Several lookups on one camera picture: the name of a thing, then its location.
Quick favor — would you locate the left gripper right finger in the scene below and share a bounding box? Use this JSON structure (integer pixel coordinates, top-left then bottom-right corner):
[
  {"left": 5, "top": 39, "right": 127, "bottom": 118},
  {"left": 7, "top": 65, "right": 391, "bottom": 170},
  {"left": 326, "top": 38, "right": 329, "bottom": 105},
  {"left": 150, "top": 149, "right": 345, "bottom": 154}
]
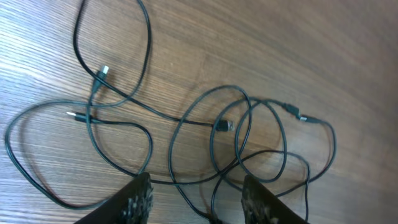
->
[{"left": 241, "top": 175, "right": 307, "bottom": 224}]

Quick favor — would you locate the black USB cable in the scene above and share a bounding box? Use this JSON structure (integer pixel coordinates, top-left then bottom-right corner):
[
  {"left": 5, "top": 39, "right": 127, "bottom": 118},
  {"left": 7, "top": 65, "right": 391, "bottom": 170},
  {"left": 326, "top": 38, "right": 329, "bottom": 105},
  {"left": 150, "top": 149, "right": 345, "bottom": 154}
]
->
[
  {"left": 4, "top": 0, "right": 236, "bottom": 211},
  {"left": 167, "top": 85, "right": 338, "bottom": 224}
]

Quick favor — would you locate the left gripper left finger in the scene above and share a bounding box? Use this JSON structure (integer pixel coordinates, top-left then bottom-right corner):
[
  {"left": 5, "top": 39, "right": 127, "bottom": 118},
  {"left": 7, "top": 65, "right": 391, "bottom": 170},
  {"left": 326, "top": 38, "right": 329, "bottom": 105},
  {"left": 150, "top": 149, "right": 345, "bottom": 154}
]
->
[{"left": 75, "top": 172, "right": 153, "bottom": 224}]

